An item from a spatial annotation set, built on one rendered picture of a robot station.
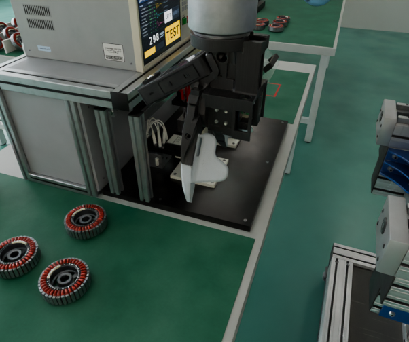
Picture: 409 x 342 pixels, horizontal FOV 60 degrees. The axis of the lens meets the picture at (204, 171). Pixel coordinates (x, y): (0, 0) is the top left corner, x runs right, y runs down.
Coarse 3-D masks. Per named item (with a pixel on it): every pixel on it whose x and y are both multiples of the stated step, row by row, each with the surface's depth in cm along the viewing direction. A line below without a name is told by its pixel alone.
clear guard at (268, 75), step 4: (268, 52) 128; (264, 56) 123; (268, 56) 126; (264, 60) 122; (264, 64) 120; (276, 64) 128; (272, 68) 124; (276, 68) 126; (264, 72) 117; (268, 72) 120; (272, 72) 122; (264, 76) 116; (268, 76) 118; (268, 80) 116
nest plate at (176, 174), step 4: (224, 160) 119; (180, 164) 117; (176, 168) 115; (180, 168) 115; (172, 172) 114; (176, 172) 114; (180, 172) 114; (172, 176) 113; (176, 176) 112; (180, 176) 112; (200, 184) 110; (204, 184) 110; (208, 184) 109; (212, 184) 109; (216, 184) 110
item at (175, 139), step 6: (156, 138) 118; (168, 138) 113; (174, 138) 113; (180, 138) 113; (150, 144) 115; (156, 144) 114; (168, 144) 111; (174, 144) 111; (180, 144) 111; (150, 150) 115; (156, 150) 114; (162, 150) 113; (168, 150) 112; (174, 150) 112; (180, 150) 111; (180, 156) 112
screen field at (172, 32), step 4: (172, 24) 104; (176, 24) 107; (168, 28) 103; (172, 28) 105; (176, 28) 107; (168, 32) 103; (172, 32) 105; (176, 32) 108; (168, 36) 104; (172, 36) 106; (176, 36) 108; (168, 40) 104; (172, 40) 106
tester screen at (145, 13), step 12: (144, 0) 87; (156, 0) 93; (168, 0) 99; (144, 12) 88; (156, 12) 94; (144, 24) 89; (156, 24) 95; (168, 24) 102; (144, 36) 90; (180, 36) 111; (144, 48) 92; (144, 60) 93
